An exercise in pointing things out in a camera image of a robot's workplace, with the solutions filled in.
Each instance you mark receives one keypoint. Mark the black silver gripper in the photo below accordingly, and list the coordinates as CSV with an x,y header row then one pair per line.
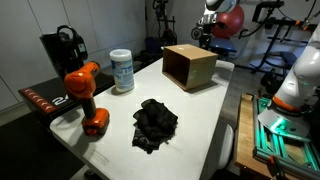
x,y
210,25

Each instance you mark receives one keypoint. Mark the brown cardboard box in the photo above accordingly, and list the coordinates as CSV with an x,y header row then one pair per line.
x,y
196,68

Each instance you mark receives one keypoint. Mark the blue padded weight bench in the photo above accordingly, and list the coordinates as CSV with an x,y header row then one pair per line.
x,y
223,45

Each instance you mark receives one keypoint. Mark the red exercise ball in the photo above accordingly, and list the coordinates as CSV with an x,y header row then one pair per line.
x,y
233,20

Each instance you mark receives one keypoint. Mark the black exercise bike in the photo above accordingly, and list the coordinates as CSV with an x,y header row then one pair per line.
x,y
165,26

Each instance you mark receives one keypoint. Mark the black exercise rack machine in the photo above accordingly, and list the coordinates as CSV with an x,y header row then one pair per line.
x,y
276,36

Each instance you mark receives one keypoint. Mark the white wipes canister blue label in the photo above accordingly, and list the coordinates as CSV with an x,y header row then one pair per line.
x,y
122,71

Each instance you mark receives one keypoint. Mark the black crumpled cloth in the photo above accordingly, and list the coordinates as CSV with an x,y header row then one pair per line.
x,y
154,125

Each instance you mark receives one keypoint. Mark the wooden board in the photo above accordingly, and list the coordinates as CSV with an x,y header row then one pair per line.
x,y
245,133

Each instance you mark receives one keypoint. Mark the white chair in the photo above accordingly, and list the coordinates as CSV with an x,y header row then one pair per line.
x,y
226,146

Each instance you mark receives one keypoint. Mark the orange black clamp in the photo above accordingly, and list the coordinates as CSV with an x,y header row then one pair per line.
x,y
273,165

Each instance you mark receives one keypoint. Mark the black treadmill red stripes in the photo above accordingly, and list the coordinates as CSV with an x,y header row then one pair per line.
x,y
43,96

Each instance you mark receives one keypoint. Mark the green lit metal base frame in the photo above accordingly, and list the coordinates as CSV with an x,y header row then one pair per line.
x,y
283,150

